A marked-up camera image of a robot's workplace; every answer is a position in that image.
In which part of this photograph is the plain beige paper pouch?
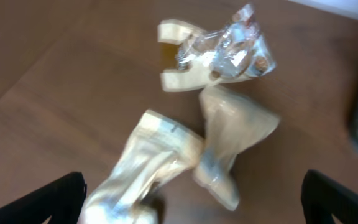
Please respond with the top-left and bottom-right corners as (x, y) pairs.
(193, 85), (280, 211)

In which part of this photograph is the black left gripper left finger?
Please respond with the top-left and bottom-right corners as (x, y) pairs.
(0, 172), (87, 224)

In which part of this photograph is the Pantree cookie pouch printed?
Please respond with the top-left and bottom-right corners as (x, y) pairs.
(157, 3), (278, 93)

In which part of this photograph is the beige pouch with window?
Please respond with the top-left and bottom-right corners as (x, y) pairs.
(78, 110), (204, 224)

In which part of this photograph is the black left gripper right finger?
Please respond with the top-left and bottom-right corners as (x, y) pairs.
(301, 170), (358, 224)

